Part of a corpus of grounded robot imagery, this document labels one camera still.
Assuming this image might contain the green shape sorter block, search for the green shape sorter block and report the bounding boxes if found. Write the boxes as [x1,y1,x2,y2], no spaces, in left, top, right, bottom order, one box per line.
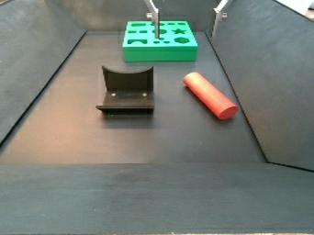
[123,21,200,62]

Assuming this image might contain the red oval cylinder peg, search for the red oval cylinder peg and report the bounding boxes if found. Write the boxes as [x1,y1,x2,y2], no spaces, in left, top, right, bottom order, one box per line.
[184,73,238,120]

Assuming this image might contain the black curved fixture stand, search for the black curved fixture stand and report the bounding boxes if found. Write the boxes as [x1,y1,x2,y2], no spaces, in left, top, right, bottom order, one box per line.
[97,66,156,112]

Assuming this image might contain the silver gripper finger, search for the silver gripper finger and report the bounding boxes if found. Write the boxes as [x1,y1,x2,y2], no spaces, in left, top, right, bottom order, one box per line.
[144,0,160,39]
[212,0,232,36]

